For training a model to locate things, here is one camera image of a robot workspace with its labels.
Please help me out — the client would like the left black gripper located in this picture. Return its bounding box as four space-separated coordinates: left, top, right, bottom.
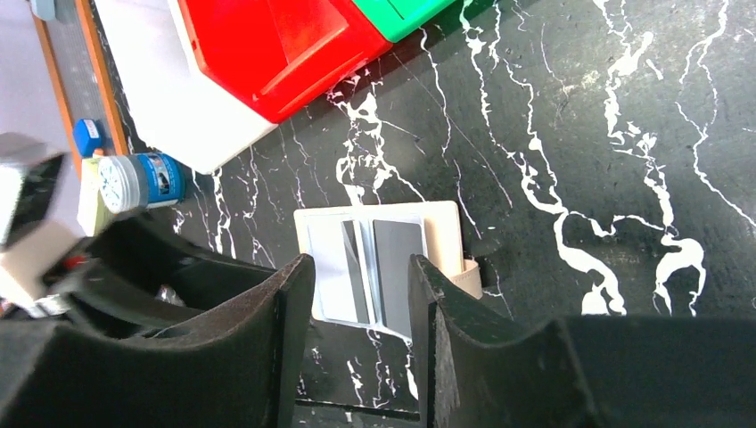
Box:
1 132 273 331

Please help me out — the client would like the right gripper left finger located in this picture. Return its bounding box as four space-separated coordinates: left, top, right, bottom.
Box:
1 254 316 427

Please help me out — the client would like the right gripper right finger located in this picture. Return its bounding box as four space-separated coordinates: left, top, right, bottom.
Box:
408 255 755 427

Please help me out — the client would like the beige leather card holder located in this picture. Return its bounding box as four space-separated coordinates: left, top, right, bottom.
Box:
294 201 482 339

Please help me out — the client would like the white plastic bin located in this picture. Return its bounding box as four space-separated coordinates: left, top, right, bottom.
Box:
95 0 277 175

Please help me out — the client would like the silver card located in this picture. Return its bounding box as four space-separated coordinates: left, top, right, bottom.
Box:
373 219 426 338

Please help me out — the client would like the red plastic bin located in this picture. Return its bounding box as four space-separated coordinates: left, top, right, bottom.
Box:
177 0 392 123

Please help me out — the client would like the green plastic bin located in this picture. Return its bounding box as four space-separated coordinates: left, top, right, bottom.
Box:
352 0 453 43

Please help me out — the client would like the dark grey card in holder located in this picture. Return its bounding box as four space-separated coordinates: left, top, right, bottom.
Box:
341 220 371 324

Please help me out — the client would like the blue white round tin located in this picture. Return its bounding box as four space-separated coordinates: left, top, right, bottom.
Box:
97 152 185 214

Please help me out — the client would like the wooden three-tier shelf rack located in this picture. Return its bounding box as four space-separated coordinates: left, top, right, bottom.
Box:
29 1 130 169

